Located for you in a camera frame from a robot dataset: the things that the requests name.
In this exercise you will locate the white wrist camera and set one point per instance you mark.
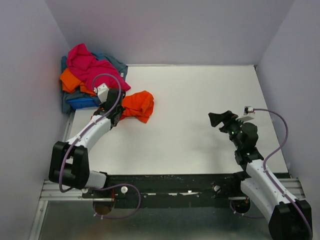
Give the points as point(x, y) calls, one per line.
point(102, 92)
point(248, 114)

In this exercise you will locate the magenta t shirt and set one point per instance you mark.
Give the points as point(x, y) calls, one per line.
point(87, 68)

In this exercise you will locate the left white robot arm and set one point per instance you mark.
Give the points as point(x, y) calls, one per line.
point(69, 164)

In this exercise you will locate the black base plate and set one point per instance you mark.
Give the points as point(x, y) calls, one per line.
point(173, 191)

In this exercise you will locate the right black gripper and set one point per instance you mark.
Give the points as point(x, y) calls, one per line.
point(228, 118)

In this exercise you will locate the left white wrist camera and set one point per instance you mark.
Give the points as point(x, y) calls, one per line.
point(102, 92)

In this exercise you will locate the orange t shirt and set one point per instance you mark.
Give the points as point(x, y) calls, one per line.
point(70, 83)
point(139, 105)

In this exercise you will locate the grey blue t shirt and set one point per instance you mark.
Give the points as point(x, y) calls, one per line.
point(121, 67)

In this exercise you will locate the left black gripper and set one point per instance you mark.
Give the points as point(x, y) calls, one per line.
point(122, 109)

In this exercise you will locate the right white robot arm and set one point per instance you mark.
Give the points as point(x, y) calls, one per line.
point(288, 217)

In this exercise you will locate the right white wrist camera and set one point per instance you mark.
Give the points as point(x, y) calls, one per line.
point(248, 114)

